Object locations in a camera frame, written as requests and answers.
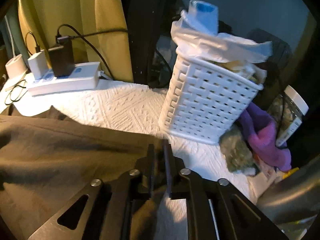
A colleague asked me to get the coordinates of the dark olive t-shirt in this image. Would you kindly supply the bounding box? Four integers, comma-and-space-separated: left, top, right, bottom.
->
1, 107, 163, 239

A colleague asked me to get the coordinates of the grey furry item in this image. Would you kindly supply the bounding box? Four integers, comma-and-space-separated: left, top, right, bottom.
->
219, 125, 257, 176

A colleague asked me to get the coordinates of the white plastic basket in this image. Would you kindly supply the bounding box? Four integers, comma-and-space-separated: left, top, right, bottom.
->
158, 52, 263, 145

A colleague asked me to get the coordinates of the purple cloth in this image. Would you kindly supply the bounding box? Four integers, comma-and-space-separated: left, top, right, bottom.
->
238, 103, 291, 172

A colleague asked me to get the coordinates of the white power strip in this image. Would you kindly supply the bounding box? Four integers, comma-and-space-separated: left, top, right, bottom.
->
27, 62, 100, 96

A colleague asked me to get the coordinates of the white lidded jar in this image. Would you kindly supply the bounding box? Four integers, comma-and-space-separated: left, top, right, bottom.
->
267, 85, 309, 147

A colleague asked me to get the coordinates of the steel tumbler cup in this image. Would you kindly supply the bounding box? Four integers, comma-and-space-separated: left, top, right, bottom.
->
257, 157, 319, 224

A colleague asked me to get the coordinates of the white plastic bag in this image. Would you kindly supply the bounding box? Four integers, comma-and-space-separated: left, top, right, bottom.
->
171, 0, 272, 63

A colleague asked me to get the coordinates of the black charger adapter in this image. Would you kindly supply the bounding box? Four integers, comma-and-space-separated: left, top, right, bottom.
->
48, 36, 75, 77

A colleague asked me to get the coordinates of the white charger adapter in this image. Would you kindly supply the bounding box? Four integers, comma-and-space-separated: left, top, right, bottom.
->
28, 50, 49, 80

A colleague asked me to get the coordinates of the white desk lamp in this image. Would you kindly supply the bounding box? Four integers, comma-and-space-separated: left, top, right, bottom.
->
5, 16, 27, 79

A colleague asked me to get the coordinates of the black adapter cable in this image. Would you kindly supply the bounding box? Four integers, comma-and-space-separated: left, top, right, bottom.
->
56, 23, 129, 81

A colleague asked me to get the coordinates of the black coiled charging cable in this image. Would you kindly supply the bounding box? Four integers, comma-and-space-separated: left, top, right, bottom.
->
4, 31, 41, 106

